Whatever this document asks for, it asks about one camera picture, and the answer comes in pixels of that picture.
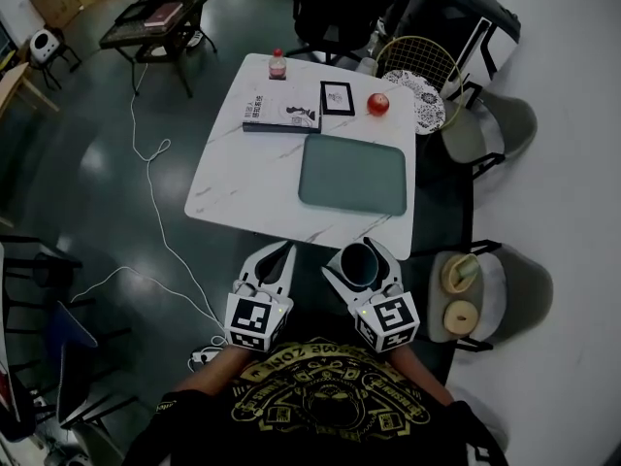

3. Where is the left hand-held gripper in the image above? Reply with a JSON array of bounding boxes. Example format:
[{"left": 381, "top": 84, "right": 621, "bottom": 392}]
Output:
[{"left": 223, "top": 240, "right": 298, "bottom": 353}]

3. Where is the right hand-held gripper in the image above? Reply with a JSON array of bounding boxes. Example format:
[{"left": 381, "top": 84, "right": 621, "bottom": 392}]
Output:
[{"left": 320, "top": 236, "right": 421, "bottom": 354}]

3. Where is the grey cup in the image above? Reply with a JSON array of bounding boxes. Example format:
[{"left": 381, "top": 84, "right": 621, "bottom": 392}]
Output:
[{"left": 338, "top": 242, "right": 382, "bottom": 290}]

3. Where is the dark green rectangular tray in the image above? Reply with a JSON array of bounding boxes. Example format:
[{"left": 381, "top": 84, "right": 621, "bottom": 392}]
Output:
[{"left": 297, "top": 133, "right": 408, "bottom": 217}]

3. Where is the person's right forearm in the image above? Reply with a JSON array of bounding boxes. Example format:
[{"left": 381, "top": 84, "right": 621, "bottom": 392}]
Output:
[{"left": 387, "top": 347, "right": 457, "bottom": 405}]

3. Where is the person's left forearm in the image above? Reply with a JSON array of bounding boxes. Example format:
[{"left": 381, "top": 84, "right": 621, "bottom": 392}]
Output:
[{"left": 172, "top": 345, "right": 258, "bottom": 397}]

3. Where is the white marble table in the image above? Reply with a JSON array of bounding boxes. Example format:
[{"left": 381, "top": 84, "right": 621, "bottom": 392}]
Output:
[{"left": 183, "top": 52, "right": 417, "bottom": 261}]

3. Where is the white power strip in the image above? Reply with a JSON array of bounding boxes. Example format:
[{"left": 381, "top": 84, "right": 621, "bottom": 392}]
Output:
[{"left": 187, "top": 347, "right": 227, "bottom": 373}]

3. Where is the person's black printed t-shirt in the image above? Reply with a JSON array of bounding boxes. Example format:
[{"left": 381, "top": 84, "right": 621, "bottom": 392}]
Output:
[{"left": 120, "top": 308, "right": 510, "bottom": 466}]

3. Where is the grey chair with black legs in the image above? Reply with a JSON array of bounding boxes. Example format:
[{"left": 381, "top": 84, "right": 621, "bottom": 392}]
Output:
[
  {"left": 439, "top": 89, "right": 539, "bottom": 179},
  {"left": 429, "top": 240, "right": 554, "bottom": 353}
]

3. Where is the white and dark book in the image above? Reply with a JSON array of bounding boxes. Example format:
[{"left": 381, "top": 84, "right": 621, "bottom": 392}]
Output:
[{"left": 242, "top": 89, "right": 323, "bottom": 134}]

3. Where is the red apple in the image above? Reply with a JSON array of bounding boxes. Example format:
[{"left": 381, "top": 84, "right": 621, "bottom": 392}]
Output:
[{"left": 366, "top": 91, "right": 390, "bottom": 117}]

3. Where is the patterned round cushion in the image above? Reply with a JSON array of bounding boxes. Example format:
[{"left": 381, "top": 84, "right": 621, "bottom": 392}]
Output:
[{"left": 381, "top": 69, "right": 447, "bottom": 136}]

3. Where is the blue chair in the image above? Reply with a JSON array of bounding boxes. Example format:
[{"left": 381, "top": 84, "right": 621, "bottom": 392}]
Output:
[{"left": 50, "top": 301, "right": 133, "bottom": 426}]

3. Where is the red capped drink bottle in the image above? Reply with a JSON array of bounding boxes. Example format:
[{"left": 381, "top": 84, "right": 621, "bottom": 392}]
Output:
[{"left": 267, "top": 49, "right": 288, "bottom": 82}]

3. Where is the black office chair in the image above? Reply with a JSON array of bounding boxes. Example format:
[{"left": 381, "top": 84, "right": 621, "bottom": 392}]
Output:
[{"left": 288, "top": 0, "right": 397, "bottom": 67}]

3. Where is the black wicker table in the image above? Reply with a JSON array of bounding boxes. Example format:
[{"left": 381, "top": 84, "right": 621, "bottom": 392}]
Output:
[{"left": 99, "top": 0, "right": 219, "bottom": 99}]

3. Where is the black and white machine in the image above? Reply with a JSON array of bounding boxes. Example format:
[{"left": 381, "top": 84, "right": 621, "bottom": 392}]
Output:
[{"left": 382, "top": 0, "right": 523, "bottom": 96}]

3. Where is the dark red book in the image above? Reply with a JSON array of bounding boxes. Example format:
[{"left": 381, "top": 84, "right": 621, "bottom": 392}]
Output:
[{"left": 144, "top": 1, "right": 184, "bottom": 29}]

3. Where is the black stool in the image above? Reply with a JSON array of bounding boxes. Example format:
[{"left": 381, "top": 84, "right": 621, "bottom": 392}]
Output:
[{"left": 28, "top": 41, "right": 83, "bottom": 91}]

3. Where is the white pet carrier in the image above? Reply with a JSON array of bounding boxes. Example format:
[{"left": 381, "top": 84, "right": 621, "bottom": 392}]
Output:
[{"left": 28, "top": 29, "right": 62, "bottom": 63}]

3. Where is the wooden table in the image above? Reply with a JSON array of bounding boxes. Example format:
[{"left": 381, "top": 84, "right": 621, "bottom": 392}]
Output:
[{"left": 0, "top": 61, "right": 59, "bottom": 120}]

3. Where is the beige ring with green insert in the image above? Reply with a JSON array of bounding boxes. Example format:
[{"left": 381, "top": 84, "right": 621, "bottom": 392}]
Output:
[{"left": 440, "top": 253, "right": 481, "bottom": 293}]

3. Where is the white floor cable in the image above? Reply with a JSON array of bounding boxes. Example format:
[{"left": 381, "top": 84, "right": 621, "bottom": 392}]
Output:
[{"left": 70, "top": 63, "right": 229, "bottom": 345}]

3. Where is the black picture frame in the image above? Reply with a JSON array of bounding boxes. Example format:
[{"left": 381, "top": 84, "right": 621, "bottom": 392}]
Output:
[{"left": 319, "top": 80, "right": 357, "bottom": 117}]

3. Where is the gold wire chair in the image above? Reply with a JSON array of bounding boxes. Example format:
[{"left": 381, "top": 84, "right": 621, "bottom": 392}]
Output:
[{"left": 376, "top": 35, "right": 465, "bottom": 130}]

